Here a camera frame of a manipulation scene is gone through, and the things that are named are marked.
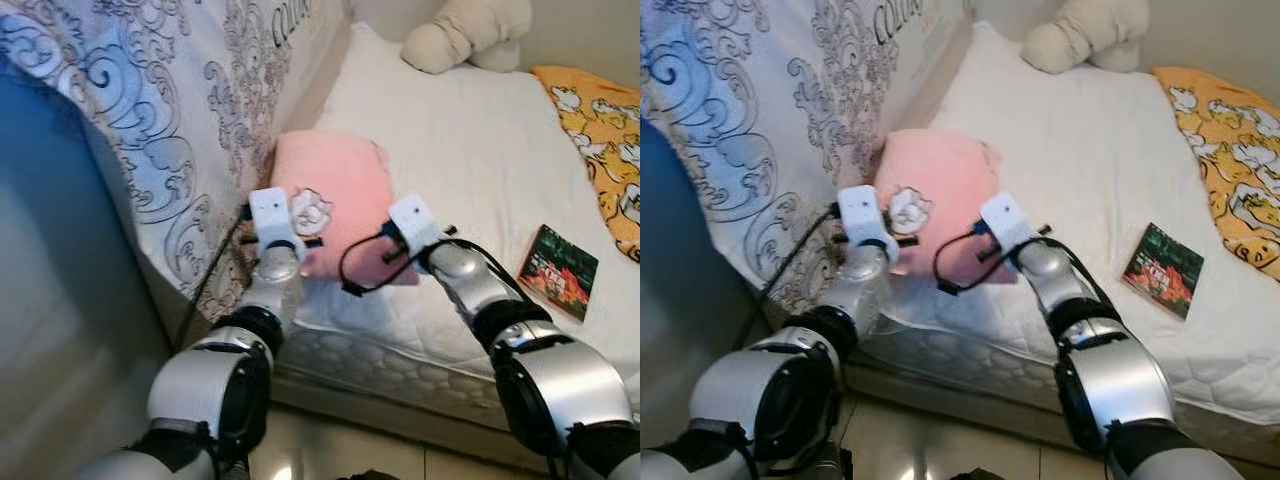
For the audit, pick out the pink pillow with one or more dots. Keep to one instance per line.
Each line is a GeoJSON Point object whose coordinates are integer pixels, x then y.
{"type": "Point", "coordinates": [345, 170]}
{"type": "Point", "coordinates": [940, 165]}

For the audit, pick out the dark green red book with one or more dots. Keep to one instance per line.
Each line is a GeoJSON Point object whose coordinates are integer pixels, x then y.
{"type": "Point", "coordinates": [558, 272]}
{"type": "Point", "coordinates": [1162, 270]}

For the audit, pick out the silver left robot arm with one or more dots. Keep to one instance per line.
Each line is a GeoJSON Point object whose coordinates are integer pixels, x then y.
{"type": "Point", "coordinates": [740, 395]}
{"type": "Point", "coordinates": [190, 380]}

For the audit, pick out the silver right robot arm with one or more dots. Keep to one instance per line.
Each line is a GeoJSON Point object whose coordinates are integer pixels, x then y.
{"type": "Point", "coordinates": [1130, 385]}
{"type": "Point", "coordinates": [570, 385]}

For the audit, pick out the cream plush toy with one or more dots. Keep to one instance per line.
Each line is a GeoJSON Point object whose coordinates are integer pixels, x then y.
{"type": "Point", "coordinates": [465, 30]}
{"type": "Point", "coordinates": [1085, 30]}

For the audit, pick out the yellow cartoon print blanket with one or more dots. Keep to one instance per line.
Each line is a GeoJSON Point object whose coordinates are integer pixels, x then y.
{"type": "Point", "coordinates": [600, 130]}
{"type": "Point", "coordinates": [1230, 140]}

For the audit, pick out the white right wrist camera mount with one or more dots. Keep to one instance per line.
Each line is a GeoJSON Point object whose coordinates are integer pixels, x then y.
{"type": "Point", "coordinates": [415, 222]}
{"type": "Point", "coordinates": [1005, 220]}

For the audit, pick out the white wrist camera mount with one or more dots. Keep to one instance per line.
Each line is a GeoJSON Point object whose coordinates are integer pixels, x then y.
{"type": "Point", "coordinates": [860, 212]}
{"type": "Point", "coordinates": [415, 222]}
{"type": "Point", "coordinates": [1005, 220]}
{"type": "Point", "coordinates": [270, 212]}

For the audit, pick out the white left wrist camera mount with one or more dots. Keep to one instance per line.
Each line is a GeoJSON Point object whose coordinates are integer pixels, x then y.
{"type": "Point", "coordinates": [270, 212]}
{"type": "Point", "coordinates": [860, 212]}

